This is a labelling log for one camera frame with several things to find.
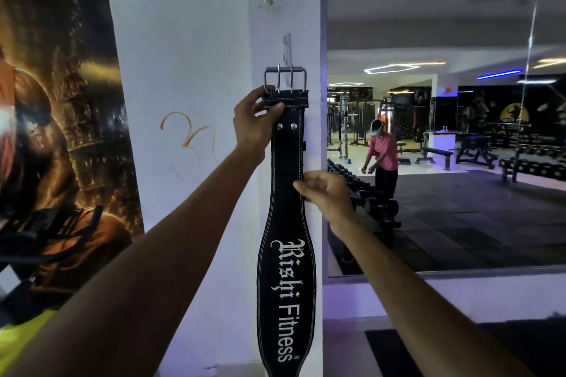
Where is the person's right forearm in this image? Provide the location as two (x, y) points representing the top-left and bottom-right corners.
(328, 212), (537, 377)

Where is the metal wall hook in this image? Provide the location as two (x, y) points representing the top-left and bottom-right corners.
(282, 33), (295, 69)

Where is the short black dumbbell rack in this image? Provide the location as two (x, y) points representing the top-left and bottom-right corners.
(499, 143), (566, 183)

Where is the black weight bench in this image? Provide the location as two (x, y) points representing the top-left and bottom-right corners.
(415, 146), (455, 171)

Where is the long black dumbbell rack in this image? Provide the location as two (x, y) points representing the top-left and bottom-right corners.
(327, 159), (402, 236)

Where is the black floor mat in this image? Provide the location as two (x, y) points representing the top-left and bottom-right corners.
(364, 318), (566, 377)

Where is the grey cable machine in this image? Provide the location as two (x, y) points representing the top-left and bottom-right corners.
(328, 93), (355, 165)

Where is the person's left forearm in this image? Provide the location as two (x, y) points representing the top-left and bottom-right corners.
(4, 145), (266, 377)

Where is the blue ceiling light strip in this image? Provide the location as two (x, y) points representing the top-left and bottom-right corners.
(476, 69), (524, 81)

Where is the large wall mirror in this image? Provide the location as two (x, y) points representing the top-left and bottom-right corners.
(321, 0), (566, 285)

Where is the hexagonal ceiling light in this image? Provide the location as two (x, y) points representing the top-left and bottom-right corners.
(363, 63), (421, 75)

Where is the dark wall poster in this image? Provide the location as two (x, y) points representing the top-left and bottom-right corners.
(0, 0), (145, 333)

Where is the person's yellow shirt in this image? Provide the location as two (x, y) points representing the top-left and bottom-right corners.
(0, 310), (59, 377)

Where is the person's right hand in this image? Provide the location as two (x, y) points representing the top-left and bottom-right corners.
(293, 170), (355, 227)

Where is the black leather weightlifting belt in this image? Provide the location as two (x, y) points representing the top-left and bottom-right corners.
(256, 67), (317, 377)

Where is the person's left hand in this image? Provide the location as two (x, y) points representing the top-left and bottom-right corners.
(233, 86), (285, 154)

